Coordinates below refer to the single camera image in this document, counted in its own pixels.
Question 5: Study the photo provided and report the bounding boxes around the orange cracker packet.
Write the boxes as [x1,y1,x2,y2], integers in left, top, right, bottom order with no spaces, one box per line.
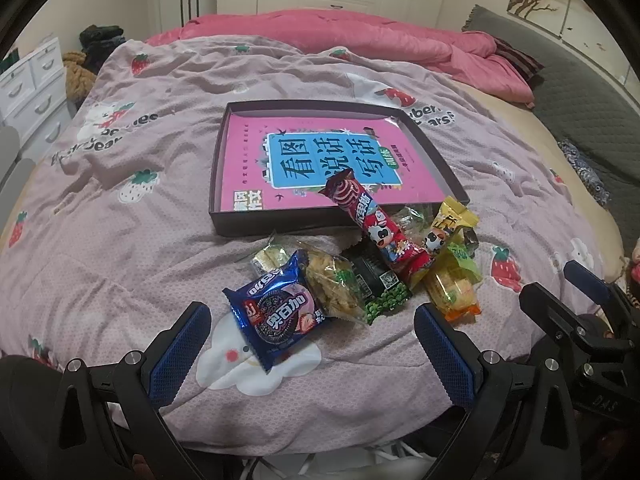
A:
[424,266,482,323]

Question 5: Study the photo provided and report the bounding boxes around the green milk candy bag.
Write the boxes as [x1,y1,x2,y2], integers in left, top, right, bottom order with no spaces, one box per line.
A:
[445,243,483,285]

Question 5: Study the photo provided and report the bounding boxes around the small dark candy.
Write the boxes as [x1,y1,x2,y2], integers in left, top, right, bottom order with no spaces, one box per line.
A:
[462,228,480,258]

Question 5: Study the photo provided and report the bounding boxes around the red cow wafer bar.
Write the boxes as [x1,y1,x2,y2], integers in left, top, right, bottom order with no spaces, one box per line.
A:
[320,168,434,289]

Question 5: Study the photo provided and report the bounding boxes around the black green pea packet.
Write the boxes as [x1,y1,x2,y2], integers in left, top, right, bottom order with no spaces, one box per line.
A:
[341,238,411,325]

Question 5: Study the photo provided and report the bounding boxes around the blue Oreo cookie packet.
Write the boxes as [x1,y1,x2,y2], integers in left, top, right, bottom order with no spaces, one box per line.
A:
[224,249,326,372]

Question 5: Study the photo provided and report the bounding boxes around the yellow cow snack packet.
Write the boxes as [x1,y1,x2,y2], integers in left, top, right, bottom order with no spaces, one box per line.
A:
[423,196,480,258]

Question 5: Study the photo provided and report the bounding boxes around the clear red candy packet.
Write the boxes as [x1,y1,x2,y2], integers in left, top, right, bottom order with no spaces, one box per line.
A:
[392,205,436,244]

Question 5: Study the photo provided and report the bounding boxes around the clear pastry snack bag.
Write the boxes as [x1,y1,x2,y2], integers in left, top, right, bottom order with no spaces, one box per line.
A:
[300,245,366,323]

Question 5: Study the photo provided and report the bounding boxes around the clear biscuit packet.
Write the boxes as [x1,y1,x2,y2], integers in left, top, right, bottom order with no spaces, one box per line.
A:
[250,232,291,276]

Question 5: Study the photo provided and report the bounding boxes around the blue patterned cloth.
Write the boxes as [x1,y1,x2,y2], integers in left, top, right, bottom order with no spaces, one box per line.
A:
[558,140,611,208]

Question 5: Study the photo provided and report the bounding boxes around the pink strawberry bear blanket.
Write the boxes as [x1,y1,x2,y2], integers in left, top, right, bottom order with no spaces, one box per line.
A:
[0,34,606,456]

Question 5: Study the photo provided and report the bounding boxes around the grey headboard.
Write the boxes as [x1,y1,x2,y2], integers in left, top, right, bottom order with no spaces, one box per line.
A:
[463,6,639,254]

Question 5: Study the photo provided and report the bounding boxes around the striped dark pillow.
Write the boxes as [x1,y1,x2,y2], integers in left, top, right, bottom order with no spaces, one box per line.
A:
[495,37,544,82]

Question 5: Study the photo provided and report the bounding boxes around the pink children's book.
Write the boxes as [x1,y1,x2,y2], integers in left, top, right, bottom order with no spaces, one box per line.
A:
[216,113,450,212]

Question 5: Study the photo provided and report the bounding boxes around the dark shallow box tray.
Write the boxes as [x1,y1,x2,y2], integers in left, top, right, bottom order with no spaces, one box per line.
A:
[208,100,470,237]

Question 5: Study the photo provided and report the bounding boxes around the pink quilt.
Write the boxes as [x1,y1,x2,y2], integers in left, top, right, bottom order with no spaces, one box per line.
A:
[148,9,535,106]

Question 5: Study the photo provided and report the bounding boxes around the white drawer cabinet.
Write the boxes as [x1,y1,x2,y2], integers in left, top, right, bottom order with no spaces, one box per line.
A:
[1,38,72,164]

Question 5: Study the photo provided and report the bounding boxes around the dark clothes pile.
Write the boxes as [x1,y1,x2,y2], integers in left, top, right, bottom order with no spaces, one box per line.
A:
[79,25,126,75]

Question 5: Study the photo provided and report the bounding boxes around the tree wall painting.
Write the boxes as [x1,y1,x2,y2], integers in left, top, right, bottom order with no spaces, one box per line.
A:
[506,0,639,90]

